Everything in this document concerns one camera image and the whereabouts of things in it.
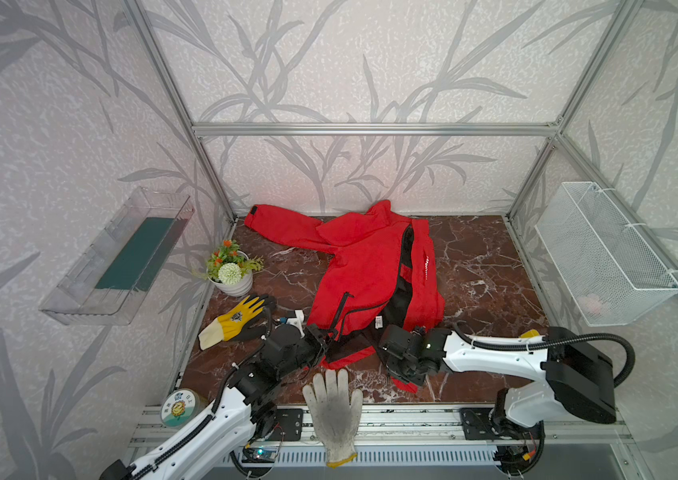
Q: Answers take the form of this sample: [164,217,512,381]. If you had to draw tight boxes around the white wire mesh basket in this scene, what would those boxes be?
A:
[535,181,678,327]

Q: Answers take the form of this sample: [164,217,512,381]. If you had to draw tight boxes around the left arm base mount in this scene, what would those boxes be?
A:
[267,408,305,442]

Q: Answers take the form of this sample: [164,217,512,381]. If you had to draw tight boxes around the clear plastic wall tray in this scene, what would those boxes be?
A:
[39,187,195,326]

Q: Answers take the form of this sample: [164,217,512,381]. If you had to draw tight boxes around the aluminium cage frame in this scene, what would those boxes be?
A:
[136,1,678,479]

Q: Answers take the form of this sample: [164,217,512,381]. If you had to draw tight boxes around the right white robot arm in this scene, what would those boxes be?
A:
[379,325,636,430]

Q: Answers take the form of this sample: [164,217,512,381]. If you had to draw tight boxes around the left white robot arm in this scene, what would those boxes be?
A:
[100,324,327,479]

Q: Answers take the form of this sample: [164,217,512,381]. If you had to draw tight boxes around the potted artificial flower plant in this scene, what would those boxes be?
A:
[200,240,264,298]

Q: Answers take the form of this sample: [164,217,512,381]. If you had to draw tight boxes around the red X-Sport jacket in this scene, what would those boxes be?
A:
[245,200,445,370]

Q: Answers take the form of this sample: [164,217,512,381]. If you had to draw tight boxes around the yellow black rubber glove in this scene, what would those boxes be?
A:
[198,295,277,350]

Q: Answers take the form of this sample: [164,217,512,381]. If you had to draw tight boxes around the round tape roll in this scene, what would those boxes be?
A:
[160,389,208,429]

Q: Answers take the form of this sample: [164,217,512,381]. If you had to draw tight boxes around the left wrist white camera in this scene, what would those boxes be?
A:
[283,310,305,336]

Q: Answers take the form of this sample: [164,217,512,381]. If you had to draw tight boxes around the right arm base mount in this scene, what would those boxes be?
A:
[459,407,501,441]

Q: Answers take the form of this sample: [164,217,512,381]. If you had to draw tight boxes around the yellow plastic scoop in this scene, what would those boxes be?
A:
[521,329,541,339]

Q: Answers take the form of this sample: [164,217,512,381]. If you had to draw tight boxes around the white knit work glove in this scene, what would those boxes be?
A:
[302,369,363,468]

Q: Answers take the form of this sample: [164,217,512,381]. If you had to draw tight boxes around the pink object in basket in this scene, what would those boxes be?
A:
[577,293,610,318]

